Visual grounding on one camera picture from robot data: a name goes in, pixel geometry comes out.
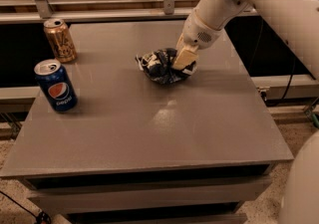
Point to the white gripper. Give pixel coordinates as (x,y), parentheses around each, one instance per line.
(199,34)

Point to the blue chip bag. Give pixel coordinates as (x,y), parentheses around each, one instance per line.
(157,65)

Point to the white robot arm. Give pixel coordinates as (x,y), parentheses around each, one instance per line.
(296,22)

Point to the orange gold soda can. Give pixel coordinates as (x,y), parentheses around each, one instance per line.
(60,40)

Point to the blue Pepsi can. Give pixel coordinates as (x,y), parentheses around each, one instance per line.
(55,84)

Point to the grey cabinet upper drawer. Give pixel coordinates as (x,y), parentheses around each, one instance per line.
(150,195)

